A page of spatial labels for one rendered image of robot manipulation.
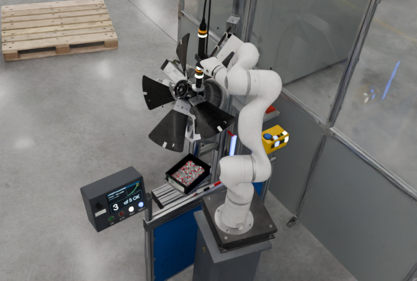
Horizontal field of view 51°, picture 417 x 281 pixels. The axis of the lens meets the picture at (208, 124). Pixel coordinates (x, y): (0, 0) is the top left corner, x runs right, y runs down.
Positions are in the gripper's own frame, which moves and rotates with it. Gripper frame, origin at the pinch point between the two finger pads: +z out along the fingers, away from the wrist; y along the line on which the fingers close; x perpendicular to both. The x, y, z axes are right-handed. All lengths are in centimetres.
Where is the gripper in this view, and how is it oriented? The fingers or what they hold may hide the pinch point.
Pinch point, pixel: (200, 56)
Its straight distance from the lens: 234.9
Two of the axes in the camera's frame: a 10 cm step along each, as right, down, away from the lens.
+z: -5.8, -5.8, 5.7
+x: 0.8, -7.4, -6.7
